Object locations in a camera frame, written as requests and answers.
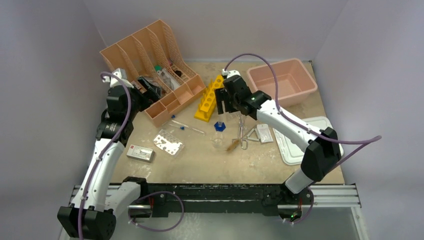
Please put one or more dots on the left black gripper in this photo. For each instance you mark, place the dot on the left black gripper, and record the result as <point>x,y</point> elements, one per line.
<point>152,95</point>

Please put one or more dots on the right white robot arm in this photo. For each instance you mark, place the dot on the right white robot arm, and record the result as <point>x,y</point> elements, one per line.
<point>262,108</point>

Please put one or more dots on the white plastic bin lid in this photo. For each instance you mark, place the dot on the white plastic bin lid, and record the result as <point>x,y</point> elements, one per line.
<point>318,145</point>

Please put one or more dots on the white slide box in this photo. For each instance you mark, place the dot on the white slide box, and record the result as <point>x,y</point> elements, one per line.
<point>140,153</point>

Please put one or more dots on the yellow test tube rack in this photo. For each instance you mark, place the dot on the yellow test tube rack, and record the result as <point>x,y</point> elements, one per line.
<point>208,102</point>

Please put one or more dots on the metal crucible tongs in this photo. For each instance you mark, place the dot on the metal crucible tongs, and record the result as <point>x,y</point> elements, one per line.
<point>241,127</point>

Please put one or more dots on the clear well plate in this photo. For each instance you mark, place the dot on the clear well plate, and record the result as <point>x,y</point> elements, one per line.
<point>168,143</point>

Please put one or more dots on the metal clay triangle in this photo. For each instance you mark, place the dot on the metal clay triangle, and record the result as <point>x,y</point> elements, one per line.
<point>252,135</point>

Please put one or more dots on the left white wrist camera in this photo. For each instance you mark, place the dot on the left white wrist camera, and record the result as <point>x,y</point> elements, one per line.
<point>116,78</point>

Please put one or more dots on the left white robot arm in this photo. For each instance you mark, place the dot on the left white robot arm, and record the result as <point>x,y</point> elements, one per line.
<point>91,215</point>

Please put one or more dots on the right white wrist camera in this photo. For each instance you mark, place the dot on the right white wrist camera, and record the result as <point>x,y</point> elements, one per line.
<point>225,73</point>

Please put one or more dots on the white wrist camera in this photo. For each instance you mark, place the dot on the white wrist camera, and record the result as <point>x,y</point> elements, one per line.
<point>116,78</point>
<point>225,73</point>

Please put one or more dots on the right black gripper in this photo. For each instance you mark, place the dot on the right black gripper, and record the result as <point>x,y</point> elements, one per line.
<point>219,94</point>

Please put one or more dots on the peach plastic file organizer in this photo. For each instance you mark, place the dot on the peach plastic file organizer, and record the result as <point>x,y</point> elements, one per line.
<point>153,52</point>

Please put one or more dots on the green capped tube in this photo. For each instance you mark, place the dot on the green capped tube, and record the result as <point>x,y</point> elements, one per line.
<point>158,68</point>

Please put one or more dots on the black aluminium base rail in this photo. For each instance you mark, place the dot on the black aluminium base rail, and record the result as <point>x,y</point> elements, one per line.
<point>158,200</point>

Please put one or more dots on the pink plastic bin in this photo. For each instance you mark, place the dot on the pink plastic bin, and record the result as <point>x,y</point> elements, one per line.
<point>295,83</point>

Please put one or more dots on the blue capped test tube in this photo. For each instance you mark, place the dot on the blue capped test tube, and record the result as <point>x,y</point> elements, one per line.
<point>183,126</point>

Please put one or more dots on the white packet pouch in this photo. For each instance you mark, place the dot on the white packet pouch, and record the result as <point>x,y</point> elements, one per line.
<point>264,133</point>

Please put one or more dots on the wooden bristle brush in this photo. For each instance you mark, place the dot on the wooden bristle brush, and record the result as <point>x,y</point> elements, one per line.
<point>233,145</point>

